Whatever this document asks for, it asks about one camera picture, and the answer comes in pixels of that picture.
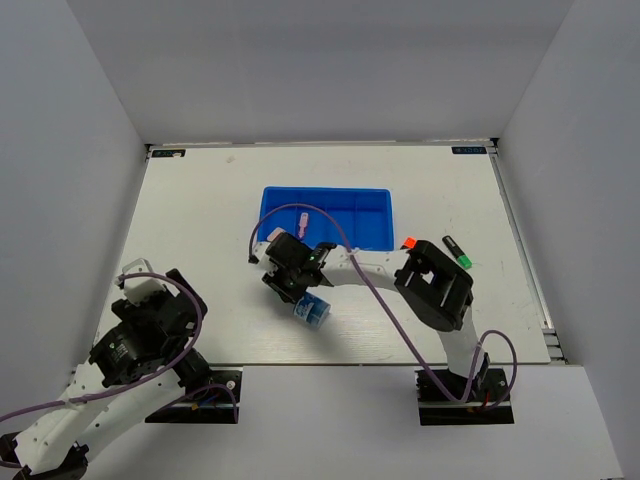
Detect corner label sticker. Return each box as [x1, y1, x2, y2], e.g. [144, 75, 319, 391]
[151, 149, 186, 158]
[451, 146, 487, 155]

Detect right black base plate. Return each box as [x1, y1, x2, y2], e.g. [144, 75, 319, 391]
[415, 368, 515, 426]

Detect pink utility knife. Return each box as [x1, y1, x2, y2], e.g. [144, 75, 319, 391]
[297, 212, 310, 239]

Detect orange capped black highlighter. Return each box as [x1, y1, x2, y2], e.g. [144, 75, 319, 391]
[401, 237, 417, 249]

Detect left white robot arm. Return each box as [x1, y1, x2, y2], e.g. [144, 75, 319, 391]
[1, 269, 212, 479]

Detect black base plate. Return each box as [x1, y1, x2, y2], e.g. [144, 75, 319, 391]
[415, 368, 515, 426]
[144, 368, 243, 425]

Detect blue plastic divided bin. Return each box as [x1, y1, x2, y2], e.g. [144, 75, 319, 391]
[256, 186, 395, 251]

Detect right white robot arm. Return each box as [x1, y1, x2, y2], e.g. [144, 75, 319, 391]
[249, 232, 489, 402]

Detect right corner label sticker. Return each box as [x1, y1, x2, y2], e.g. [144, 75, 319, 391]
[451, 146, 487, 155]

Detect green capped black highlighter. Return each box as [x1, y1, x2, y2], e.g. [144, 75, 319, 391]
[442, 235, 473, 270]

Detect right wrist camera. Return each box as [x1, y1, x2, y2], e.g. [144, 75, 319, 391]
[248, 241, 271, 265]

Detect pink eraser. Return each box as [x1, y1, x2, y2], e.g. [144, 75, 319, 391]
[267, 227, 285, 242]

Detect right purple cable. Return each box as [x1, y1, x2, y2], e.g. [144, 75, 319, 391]
[248, 203, 518, 404]

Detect left corner label sticker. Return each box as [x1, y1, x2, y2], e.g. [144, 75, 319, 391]
[151, 149, 186, 158]

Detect blue tape roll pack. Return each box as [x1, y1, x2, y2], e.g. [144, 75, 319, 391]
[293, 292, 331, 329]

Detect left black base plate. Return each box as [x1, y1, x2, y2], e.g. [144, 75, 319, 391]
[144, 368, 243, 425]

